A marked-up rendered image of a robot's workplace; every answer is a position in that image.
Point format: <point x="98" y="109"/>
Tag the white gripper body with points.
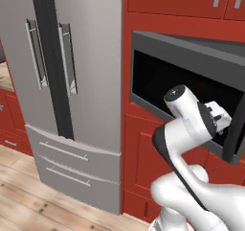
<point x="222" y="116"/>

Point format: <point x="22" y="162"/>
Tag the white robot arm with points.
<point x="178" y="190"/>

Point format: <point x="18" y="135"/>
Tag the dark grey microwave door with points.
<point x="235" y="135"/>

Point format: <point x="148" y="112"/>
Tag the dark grey microwave oven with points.
<point x="178" y="49"/>

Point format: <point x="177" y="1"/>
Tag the grey fridge door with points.
<point x="95" y="65"/>
<point x="16" y="49"/>

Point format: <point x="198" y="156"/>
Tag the red drawer front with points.
<point x="135" y="206"/>

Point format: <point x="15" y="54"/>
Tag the grey fridge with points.
<point x="95" y="81"/>

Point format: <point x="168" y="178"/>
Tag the grey fridge drawer front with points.
<point x="102" y="196"/>
<point x="95" y="164"/>

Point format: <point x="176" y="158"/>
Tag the red cupboard run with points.
<point x="12" y="123"/>

